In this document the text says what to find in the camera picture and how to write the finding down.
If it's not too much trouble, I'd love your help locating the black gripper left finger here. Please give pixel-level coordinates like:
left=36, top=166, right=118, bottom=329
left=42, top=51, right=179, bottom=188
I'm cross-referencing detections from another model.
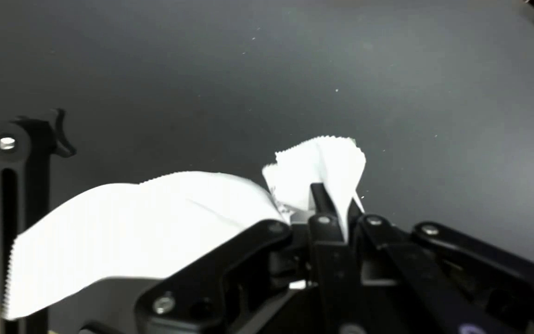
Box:
left=133, top=183, right=350, bottom=334

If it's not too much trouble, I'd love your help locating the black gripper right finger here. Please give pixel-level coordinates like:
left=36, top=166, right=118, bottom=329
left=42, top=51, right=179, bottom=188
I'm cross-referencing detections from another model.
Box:
left=346, top=199, right=534, bottom=334

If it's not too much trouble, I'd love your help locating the white cloth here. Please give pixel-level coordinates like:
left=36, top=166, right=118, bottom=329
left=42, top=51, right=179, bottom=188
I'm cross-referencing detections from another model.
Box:
left=0, top=134, right=368, bottom=324

